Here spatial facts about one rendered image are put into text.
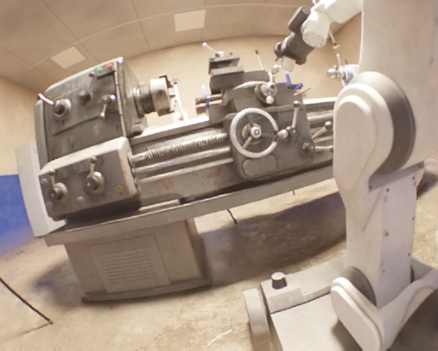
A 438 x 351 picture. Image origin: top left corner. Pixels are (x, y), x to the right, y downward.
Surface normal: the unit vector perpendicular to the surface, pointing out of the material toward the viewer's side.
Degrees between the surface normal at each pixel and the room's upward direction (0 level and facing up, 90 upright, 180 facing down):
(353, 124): 90
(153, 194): 90
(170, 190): 90
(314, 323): 0
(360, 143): 90
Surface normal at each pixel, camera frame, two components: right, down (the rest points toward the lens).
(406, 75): -0.97, 0.23
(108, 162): 0.12, 0.06
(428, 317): -0.69, -0.72
